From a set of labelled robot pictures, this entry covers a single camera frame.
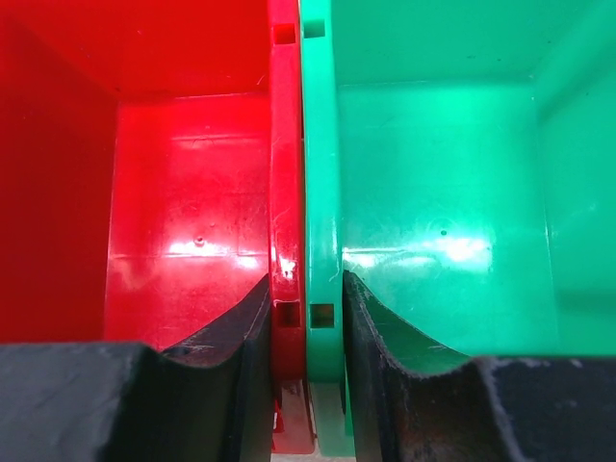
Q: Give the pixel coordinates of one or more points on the red bin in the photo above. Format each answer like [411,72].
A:
[151,176]

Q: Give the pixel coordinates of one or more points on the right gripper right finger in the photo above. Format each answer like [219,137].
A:
[414,399]

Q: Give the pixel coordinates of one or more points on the green bin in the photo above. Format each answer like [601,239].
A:
[460,160]

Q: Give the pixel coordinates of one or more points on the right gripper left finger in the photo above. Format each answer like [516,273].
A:
[207,398]

